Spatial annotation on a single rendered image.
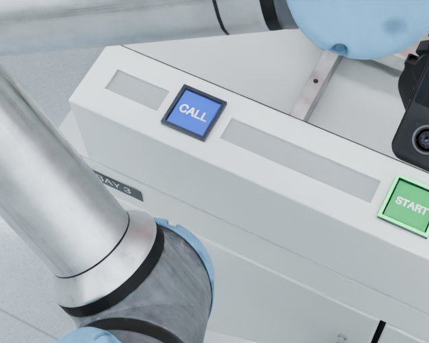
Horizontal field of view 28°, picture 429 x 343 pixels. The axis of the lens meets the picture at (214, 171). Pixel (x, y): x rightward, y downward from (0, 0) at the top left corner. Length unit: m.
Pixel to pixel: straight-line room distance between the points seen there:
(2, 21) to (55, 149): 0.27
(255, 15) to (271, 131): 0.53
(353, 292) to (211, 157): 0.26
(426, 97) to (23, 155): 0.31
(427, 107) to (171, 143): 0.39
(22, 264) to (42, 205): 1.27
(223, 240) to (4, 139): 0.49
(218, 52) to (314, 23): 0.79
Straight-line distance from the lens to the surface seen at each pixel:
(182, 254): 0.81
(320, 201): 0.91
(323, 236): 0.96
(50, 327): 1.92
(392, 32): 0.40
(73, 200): 0.72
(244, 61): 1.17
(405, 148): 0.64
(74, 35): 0.46
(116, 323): 0.74
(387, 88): 1.16
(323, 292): 1.12
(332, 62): 1.14
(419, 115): 0.64
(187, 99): 0.97
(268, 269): 1.13
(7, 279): 1.98
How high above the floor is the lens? 1.78
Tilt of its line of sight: 62 degrees down
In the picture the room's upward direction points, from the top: 5 degrees counter-clockwise
